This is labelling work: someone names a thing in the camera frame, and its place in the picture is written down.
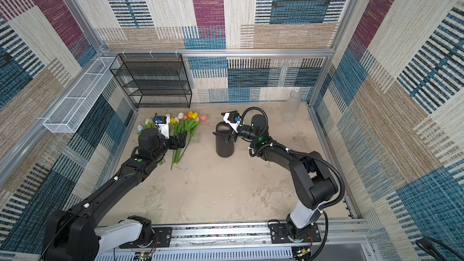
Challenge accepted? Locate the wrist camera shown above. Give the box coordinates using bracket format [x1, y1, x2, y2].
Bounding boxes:
[153, 114, 170, 139]
[221, 111, 242, 132]

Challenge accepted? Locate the aluminium mounting rail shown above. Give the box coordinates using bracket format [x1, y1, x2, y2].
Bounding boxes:
[93, 219, 381, 261]

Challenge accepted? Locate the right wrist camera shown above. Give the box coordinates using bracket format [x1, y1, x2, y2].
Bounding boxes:
[221, 111, 242, 132]

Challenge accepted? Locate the pink tulip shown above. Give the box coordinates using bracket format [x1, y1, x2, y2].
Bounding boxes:
[186, 114, 208, 144]

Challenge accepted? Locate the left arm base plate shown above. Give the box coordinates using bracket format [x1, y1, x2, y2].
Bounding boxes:
[119, 227, 173, 249]

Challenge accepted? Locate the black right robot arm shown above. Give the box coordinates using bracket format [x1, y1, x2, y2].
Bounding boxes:
[214, 109, 346, 242]

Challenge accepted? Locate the white wire mesh basket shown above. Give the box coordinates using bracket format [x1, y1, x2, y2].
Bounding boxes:
[43, 57, 114, 134]

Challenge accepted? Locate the yellow tulip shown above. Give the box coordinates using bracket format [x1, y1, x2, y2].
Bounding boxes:
[174, 111, 198, 164]

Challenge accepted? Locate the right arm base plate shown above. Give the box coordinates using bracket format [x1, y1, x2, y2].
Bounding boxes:
[267, 220, 322, 244]

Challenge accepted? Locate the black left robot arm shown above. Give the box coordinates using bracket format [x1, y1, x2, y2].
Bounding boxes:
[41, 128, 187, 261]

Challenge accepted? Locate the black cylindrical vase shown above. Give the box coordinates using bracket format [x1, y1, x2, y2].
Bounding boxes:
[213, 122, 234, 158]

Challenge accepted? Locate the clear glass vase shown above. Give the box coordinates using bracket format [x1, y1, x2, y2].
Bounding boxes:
[282, 91, 302, 122]

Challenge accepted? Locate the pale blue tulip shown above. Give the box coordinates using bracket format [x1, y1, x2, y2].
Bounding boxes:
[137, 125, 148, 135]

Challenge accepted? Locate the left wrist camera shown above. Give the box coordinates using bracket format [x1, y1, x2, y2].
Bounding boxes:
[153, 114, 170, 139]

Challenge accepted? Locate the black wire mesh shelf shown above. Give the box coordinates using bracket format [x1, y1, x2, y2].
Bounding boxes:
[109, 53, 192, 109]

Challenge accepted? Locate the bundled tulip bunch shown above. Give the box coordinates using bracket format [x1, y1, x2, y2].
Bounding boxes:
[169, 111, 203, 169]

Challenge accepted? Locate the black cable bottom right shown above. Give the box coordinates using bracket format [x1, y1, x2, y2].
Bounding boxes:
[415, 236, 464, 261]

